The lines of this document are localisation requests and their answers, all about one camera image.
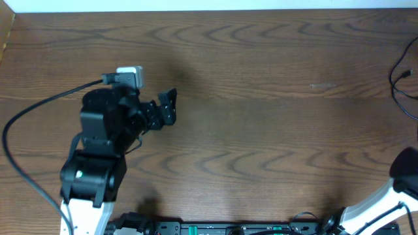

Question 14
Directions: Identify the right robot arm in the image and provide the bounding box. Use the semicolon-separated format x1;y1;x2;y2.
319;147;417;234

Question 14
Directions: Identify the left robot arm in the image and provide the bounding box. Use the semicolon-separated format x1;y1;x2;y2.
60;86;177;234

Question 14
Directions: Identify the black right camera cable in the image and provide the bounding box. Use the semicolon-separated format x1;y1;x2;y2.
354;202;418;235

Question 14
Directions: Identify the black left camera cable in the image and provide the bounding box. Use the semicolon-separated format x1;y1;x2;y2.
1;73;118;235

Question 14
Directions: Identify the black camera cable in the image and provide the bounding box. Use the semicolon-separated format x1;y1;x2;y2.
1;73;118;235
354;202;418;235

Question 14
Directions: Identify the black usb cable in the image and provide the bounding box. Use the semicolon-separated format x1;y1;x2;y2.
388;35;418;121

